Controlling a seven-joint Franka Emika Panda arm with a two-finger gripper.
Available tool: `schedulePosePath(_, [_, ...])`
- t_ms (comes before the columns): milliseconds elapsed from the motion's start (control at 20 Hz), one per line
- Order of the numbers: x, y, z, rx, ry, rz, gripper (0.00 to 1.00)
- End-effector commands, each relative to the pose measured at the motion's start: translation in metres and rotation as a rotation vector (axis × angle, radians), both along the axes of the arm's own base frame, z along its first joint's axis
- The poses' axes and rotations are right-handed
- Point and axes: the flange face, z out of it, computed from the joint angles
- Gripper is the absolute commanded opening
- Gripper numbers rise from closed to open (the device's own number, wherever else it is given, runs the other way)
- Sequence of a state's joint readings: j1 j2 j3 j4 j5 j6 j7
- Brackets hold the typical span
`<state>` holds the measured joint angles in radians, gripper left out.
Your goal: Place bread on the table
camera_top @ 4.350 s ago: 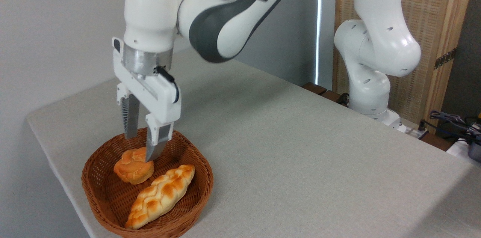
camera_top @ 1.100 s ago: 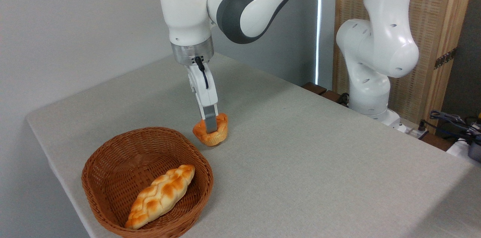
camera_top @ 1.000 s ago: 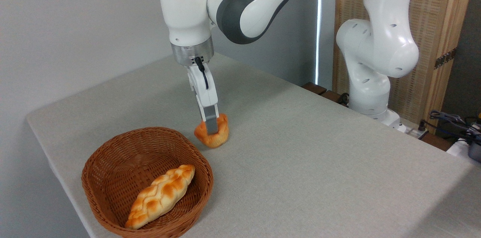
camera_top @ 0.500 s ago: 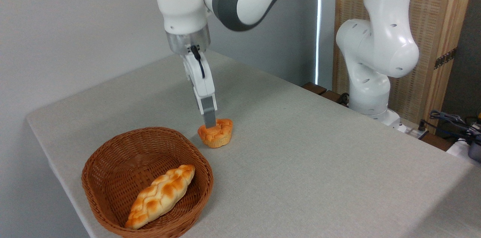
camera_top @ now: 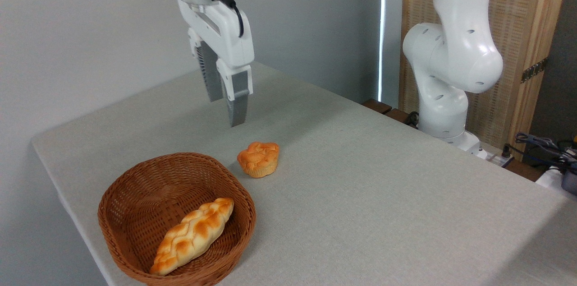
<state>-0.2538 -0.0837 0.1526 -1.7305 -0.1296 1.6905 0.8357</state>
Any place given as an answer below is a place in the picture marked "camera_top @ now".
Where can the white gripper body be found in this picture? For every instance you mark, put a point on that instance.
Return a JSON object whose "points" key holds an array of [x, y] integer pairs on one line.
{"points": [[230, 40]]}

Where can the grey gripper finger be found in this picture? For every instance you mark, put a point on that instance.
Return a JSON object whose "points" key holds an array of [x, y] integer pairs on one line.
{"points": [[238, 105], [211, 78]]}

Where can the round bread roll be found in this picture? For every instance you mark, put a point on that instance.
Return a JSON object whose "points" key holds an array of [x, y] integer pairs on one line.
{"points": [[258, 159]]}

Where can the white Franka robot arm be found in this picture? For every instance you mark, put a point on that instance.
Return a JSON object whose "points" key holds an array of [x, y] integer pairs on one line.
{"points": [[455, 51]]}

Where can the long braided bread loaf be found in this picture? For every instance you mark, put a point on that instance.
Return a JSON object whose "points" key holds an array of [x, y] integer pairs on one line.
{"points": [[194, 234]]}

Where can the brown wicker basket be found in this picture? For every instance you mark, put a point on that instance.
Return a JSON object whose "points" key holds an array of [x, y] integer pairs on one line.
{"points": [[135, 196]]}

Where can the dark brown wooden block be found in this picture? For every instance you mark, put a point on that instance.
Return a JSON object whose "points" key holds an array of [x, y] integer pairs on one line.
{"points": [[377, 106], [399, 115]]}

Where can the grey tablecloth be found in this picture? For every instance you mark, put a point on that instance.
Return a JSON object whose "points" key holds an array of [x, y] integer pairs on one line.
{"points": [[360, 196]]}

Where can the wooden woven folding screen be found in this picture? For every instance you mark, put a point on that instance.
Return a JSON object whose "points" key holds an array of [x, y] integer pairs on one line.
{"points": [[518, 29]]}

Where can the metal screen hinge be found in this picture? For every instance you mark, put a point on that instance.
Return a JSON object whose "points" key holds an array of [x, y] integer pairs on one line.
{"points": [[534, 70]]}

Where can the white box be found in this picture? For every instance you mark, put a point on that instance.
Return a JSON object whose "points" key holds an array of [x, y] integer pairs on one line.
{"points": [[547, 178]]}

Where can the grey metal container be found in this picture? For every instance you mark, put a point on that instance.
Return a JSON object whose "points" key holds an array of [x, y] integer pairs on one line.
{"points": [[570, 182]]}

